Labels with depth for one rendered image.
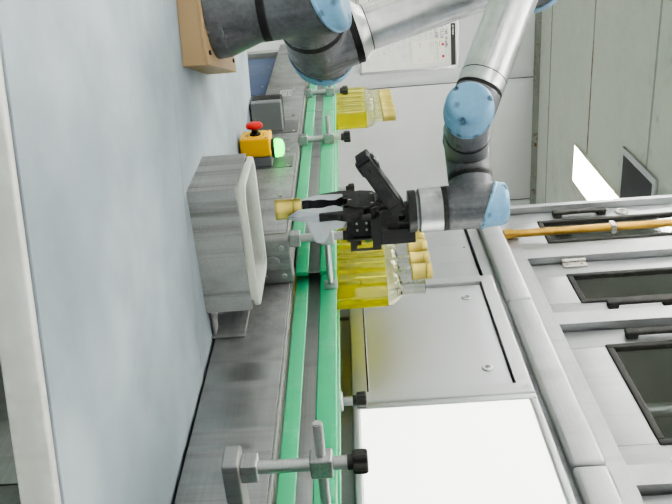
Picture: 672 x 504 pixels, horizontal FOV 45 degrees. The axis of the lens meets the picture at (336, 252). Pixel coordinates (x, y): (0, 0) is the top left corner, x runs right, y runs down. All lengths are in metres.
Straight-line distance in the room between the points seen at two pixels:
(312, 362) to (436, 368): 0.34
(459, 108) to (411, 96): 6.41
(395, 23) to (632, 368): 0.82
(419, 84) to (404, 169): 0.83
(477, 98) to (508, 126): 6.61
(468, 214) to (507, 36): 0.29
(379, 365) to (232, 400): 0.46
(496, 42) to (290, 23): 0.34
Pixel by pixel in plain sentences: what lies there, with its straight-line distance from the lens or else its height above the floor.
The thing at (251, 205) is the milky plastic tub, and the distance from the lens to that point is 1.47.
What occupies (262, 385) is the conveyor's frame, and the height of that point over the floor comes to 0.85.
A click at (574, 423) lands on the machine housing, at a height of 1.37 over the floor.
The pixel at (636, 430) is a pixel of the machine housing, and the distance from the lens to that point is 1.58.
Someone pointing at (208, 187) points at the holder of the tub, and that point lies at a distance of 1.31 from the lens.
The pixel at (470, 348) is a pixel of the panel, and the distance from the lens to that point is 1.69.
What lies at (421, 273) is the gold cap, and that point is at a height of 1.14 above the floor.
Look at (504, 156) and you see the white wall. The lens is 7.96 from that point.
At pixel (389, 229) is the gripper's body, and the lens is 1.37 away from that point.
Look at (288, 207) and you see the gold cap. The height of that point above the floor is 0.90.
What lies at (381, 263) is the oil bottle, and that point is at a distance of 1.68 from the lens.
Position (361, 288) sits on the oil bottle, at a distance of 1.62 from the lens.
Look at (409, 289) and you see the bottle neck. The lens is 1.64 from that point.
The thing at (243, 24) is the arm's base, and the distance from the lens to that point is 1.40.
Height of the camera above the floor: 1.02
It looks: 2 degrees down
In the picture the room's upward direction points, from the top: 86 degrees clockwise
